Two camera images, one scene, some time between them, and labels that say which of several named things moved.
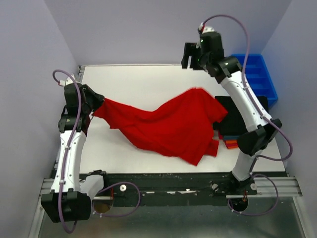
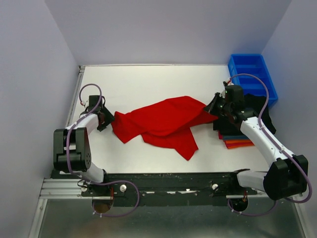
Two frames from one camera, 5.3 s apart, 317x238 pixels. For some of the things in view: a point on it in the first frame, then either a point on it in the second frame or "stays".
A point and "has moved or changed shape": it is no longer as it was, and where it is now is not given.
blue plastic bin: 259,76 stays
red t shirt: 181,126 has moved or changed shape
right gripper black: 190,49 -> 211,108
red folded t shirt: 220,136 stays
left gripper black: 98,98 -> 109,118
